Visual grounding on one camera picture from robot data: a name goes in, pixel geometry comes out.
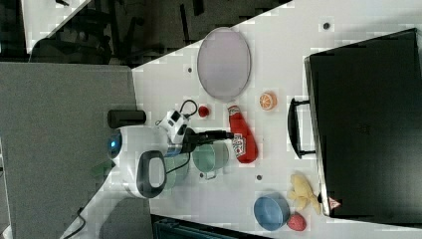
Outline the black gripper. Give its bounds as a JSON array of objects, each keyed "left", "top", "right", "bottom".
[{"left": 181, "top": 127, "right": 234, "bottom": 153}]

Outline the red plush ketchup bottle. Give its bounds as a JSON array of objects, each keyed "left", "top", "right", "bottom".
[{"left": 227, "top": 104, "right": 258, "bottom": 163}]

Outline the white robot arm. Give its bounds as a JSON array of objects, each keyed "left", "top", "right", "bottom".
[{"left": 104, "top": 110, "right": 234, "bottom": 198}]

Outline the mint green metal cup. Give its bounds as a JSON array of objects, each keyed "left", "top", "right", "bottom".
[{"left": 192, "top": 142, "right": 229, "bottom": 180}]

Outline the small red ball toy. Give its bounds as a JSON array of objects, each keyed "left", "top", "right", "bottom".
[{"left": 198, "top": 106, "right": 210, "bottom": 118}]

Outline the orange slice toy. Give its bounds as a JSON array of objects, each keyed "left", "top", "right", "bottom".
[{"left": 259, "top": 92, "right": 278, "bottom": 111}]

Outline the grey oval plate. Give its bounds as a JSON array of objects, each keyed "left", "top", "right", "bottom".
[{"left": 197, "top": 27, "right": 251, "bottom": 103}]

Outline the blue bowl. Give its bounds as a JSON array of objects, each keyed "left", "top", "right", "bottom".
[{"left": 253, "top": 192, "right": 290, "bottom": 231}]

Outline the yellow plush toy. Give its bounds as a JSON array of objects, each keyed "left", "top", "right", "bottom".
[{"left": 288, "top": 174, "right": 321, "bottom": 215}]

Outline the red strawberry toy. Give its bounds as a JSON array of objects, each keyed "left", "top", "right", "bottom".
[{"left": 288, "top": 213, "right": 307, "bottom": 231}]

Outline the black oven appliance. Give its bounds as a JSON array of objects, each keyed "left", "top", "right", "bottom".
[{"left": 305, "top": 29, "right": 422, "bottom": 228}]

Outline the black oven handle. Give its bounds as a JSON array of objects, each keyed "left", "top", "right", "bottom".
[{"left": 288, "top": 99, "right": 315, "bottom": 158}]

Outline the black cylinder post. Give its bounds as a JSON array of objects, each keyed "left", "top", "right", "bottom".
[{"left": 107, "top": 110, "right": 146, "bottom": 128}]

